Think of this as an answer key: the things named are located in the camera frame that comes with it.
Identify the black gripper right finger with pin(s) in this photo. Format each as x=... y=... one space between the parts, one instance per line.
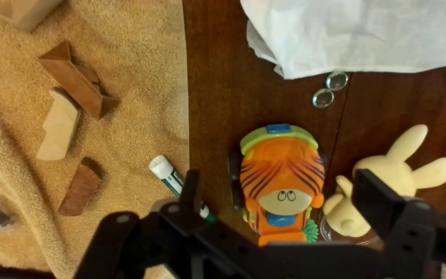
x=378 y=198

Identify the clear plastic cup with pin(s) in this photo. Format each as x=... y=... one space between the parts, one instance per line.
x=332 y=232

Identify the pale wooden block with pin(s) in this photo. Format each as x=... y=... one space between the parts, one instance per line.
x=61 y=125

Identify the small brown wooden block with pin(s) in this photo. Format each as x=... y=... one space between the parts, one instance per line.
x=81 y=187

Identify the green white marker pen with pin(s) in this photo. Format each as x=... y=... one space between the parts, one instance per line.
x=169 y=175

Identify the white crumpled paper sheet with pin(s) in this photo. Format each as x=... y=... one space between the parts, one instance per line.
x=356 y=32

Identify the cream rabbit toy figure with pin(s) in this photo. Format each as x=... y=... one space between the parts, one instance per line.
x=395 y=172

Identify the tan towel with wooden blocks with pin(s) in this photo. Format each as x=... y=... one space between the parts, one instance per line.
x=130 y=77

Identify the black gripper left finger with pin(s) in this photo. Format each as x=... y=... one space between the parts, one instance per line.
x=191 y=194

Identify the metal key rings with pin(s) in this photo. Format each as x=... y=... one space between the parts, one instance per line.
x=336 y=81

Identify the orange tiger car toy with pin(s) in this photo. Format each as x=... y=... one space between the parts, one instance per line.
x=282 y=183

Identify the brown triangular wooden block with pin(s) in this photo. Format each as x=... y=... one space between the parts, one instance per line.
x=76 y=79

